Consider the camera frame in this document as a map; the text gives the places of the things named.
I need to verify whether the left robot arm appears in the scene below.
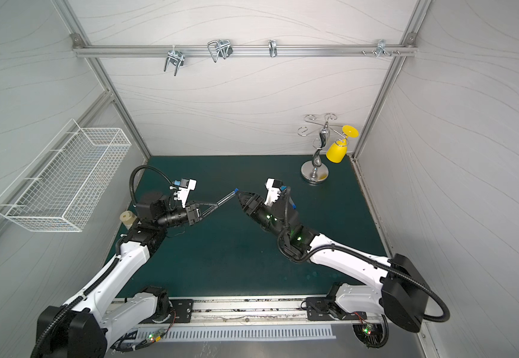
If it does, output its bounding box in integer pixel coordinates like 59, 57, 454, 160
30, 165, 220, 357

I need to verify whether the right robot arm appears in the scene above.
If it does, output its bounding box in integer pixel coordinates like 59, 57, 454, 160
235, 187, 450, 333

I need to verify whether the green table mat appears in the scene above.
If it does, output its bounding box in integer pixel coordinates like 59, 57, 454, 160
119, 156, 386, 298

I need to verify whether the beige plastic bottle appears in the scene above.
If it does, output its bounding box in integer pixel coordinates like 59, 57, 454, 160
119, 210, 137, 230

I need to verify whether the chrome cup holder stand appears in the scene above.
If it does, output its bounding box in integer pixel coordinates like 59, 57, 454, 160
298, 113, 347, 185

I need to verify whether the metal clamp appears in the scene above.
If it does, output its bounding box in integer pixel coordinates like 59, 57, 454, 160
207, 39, 233, 63
361, 40, 401, 58
268, 40, 277, 58
164, 48, 185, 76

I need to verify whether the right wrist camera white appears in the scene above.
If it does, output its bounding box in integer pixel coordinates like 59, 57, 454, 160
265, 178, 283, 207

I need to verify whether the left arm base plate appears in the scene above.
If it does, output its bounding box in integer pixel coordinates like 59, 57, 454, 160
139, 298, 194, 325

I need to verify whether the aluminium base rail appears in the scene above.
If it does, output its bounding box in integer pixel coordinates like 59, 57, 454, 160
61, 292, 431, 330

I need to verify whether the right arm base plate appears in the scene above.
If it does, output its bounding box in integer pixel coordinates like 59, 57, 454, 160
301, 297, 368, 322

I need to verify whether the white slotted cable duct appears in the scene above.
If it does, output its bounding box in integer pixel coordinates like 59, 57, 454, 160
159, 325, 336, 342

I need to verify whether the white wire basket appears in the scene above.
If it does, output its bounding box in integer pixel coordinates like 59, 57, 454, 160
0, 119, 131, 233

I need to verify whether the aluminium crossbar rail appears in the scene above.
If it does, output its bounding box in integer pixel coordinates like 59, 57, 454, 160
73, 43, 418, 59

